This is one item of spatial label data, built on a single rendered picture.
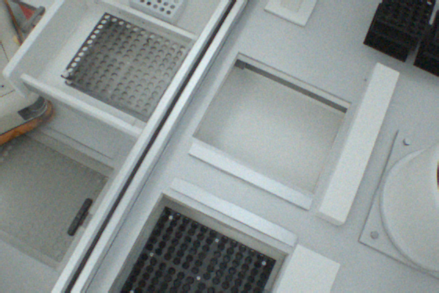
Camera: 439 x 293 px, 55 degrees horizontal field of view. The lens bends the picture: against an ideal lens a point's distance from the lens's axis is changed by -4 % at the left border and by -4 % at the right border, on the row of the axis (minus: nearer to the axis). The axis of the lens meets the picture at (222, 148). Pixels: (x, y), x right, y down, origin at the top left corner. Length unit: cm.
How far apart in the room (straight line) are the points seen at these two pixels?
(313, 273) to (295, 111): 37
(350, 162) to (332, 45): 26
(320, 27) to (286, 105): 18
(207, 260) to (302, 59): 43
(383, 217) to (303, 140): 26
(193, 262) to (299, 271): 19
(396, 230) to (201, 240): 34
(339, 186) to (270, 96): 30
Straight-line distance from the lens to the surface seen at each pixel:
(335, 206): 75
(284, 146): 92
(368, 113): 83
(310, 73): 87
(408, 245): 79
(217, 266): 79
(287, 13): 93
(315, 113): 97
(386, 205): 79
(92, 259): 72
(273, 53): 88
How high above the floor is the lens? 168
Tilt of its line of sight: 71 degrees down
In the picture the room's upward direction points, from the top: 8 degrees clockwise
